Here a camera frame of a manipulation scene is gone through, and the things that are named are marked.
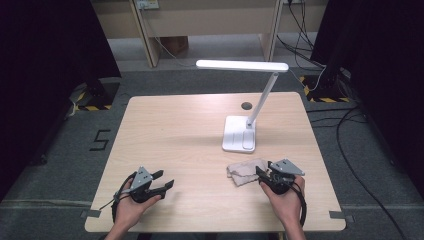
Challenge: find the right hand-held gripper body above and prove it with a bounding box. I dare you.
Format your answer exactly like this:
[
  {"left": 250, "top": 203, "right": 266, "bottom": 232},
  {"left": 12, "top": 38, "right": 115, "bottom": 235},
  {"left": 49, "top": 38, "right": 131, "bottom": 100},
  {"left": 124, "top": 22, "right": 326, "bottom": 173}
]
[{"left": 266, "top": 158, "right": 306, "bottom": 195}]

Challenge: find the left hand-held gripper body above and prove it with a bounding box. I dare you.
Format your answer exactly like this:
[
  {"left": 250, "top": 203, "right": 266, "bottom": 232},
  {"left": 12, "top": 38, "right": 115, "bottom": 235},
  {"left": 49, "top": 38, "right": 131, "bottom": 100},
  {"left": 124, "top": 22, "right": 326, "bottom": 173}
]
[{"left": 128, "top": 165, "right": 166, "bottom": 204}]

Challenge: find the beige cloth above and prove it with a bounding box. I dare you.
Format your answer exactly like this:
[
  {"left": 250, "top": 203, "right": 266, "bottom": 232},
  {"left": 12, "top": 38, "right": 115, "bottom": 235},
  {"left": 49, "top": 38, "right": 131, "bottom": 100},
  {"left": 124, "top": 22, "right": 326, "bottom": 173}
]
[{"left": 226, "top": 158, "right": 269, "bottom": 187}]

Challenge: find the white desk lamp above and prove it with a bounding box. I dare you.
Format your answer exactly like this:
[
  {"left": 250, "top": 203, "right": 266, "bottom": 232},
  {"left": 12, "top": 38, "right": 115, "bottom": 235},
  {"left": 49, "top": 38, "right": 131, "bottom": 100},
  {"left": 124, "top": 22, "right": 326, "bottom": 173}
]
[{"left": 195, "top": 59, "right": 290, "bottom": 154}]

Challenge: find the person's right hand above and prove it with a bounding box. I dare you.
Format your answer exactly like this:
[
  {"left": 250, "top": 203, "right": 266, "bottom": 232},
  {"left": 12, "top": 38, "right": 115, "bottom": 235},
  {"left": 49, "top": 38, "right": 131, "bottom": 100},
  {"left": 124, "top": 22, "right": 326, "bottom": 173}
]
[{"left": 260, "top": 175, "right": 306, "bottom": 228}]

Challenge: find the person's left hand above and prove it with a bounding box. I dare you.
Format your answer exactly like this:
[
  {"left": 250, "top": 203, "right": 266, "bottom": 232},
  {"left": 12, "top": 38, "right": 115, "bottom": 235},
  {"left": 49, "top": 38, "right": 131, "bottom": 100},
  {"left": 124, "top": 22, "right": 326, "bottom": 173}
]
[{"left": 114, "top": 179, "right": 163, "bottom": 228}]

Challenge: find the grey tape piece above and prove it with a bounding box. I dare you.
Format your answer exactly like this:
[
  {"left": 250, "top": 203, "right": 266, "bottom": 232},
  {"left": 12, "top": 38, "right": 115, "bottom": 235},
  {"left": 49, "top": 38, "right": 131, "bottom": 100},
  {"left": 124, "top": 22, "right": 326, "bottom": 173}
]
[
  {"left": 329, "top": 210, "right": 355, "bottom": 224},
  {"left": 80, "top": 209, "right": 102, "bottom": 219}
]

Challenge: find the black stand base striped tape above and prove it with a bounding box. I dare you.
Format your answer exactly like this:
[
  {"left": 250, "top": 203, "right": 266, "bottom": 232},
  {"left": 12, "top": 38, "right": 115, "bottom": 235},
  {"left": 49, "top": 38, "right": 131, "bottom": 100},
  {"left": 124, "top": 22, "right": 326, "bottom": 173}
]
[
  {"left": 68, "top": 78, "right": 121, "bottom": 113},
  {"left": 299, "top": 68, "right": 351, "bottom": 104}
]

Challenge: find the brown cardboard box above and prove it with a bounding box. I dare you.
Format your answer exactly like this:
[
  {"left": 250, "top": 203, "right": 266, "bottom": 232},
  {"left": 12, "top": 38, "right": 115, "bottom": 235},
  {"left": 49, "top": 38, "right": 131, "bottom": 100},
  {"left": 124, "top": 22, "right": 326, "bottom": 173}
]
[{"left": 159, "top": 35, "right": 189, "bottom": 56}]

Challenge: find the black curtain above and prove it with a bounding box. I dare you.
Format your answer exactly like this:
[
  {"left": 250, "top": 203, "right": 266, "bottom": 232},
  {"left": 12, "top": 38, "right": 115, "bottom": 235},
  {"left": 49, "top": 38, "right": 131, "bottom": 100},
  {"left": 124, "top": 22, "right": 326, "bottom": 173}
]
[
  {"left": 311, "top": 0, "right": 424, "bottom": 191},
  {"left": 0, "top": 0, "right": 122, "bottom": 201}
]

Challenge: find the white power socket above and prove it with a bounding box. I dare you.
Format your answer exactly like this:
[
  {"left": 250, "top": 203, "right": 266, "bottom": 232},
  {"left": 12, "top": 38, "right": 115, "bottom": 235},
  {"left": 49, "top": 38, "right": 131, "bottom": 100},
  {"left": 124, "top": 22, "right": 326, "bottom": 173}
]
[{"left": 135, "top": 0, "right": 160, "bottom": 10}]

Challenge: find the right hand-held gripper black cable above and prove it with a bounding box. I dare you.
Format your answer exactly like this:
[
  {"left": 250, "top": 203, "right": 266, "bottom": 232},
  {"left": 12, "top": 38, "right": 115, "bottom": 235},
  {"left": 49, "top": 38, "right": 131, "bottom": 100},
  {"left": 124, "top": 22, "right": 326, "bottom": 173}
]
[{"left": 289, "top": 181, "right": 308, "bottom": 228}]

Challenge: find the long black floor cable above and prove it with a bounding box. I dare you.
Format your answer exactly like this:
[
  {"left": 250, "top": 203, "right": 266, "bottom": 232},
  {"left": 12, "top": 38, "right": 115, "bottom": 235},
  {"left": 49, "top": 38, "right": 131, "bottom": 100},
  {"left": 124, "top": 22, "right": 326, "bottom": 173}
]
[{"left": 306, "top": 104, "right": 409, "bottom": 240}]

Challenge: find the thin white cable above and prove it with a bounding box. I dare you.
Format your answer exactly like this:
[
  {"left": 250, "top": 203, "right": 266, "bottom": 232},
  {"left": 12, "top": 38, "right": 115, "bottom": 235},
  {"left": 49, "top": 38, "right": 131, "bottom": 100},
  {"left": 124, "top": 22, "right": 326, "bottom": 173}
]
[{"left": 139, "top": 6, "right": 328, "bottom": 92}]

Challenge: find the bundle of black cables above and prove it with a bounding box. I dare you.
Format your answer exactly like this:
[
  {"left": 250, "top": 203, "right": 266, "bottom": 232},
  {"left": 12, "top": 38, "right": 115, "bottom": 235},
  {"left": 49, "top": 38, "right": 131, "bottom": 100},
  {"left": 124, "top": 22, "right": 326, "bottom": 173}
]
[{"left": 276, "top": 0, "right": 327, "bottom": 70}]

